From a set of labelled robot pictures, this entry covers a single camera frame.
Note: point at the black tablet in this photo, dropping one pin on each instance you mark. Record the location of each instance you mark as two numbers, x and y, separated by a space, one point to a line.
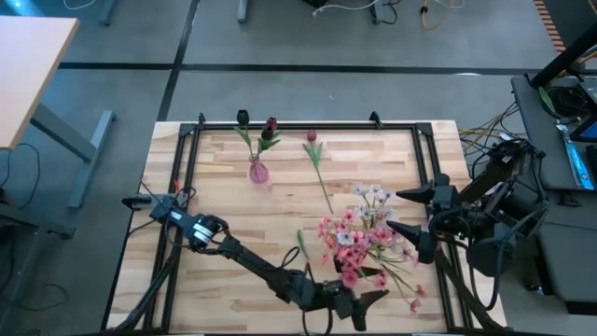
587 133

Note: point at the black artificial tulip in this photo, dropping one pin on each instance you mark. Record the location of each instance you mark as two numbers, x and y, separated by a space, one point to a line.
267 134
242 116

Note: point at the fallen green leaf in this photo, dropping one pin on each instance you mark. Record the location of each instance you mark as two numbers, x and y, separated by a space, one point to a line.
302 242

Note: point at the dark red artificial tulip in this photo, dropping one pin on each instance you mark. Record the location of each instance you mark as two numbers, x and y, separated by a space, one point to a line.
272 123

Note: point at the grey table leg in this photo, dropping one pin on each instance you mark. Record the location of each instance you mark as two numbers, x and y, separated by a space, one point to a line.
378 11
108 11
242 11

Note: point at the light wooden desk top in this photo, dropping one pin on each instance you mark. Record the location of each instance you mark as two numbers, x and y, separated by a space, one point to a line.
32 79

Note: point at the purple ribbed glass vase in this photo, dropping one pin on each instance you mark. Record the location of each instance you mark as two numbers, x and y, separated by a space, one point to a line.
259 173

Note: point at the black frame post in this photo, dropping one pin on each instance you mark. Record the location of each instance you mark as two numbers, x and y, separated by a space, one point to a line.
566 58

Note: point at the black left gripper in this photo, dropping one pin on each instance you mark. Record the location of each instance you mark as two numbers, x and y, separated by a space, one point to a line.
322 298

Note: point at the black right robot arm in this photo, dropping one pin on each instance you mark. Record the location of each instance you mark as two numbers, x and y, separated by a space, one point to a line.
508 205

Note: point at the dark grey side table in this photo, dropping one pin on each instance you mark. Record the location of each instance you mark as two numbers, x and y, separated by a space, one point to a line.
545 116
569 261

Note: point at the white blossom flower bunch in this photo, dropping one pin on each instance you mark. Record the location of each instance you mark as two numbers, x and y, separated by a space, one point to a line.
375 191

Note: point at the grey desk leg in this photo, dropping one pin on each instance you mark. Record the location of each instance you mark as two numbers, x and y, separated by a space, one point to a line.
93 154

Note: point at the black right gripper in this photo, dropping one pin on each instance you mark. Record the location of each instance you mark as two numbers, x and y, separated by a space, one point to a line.
445 214

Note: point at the orange ribbed strip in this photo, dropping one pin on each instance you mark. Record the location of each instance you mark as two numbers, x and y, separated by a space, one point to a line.
550 25

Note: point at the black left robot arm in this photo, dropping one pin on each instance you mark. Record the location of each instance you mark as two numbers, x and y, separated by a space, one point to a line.
252 256

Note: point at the pink-red artificial tulip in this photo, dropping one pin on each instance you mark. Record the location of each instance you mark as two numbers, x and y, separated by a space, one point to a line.
311 135

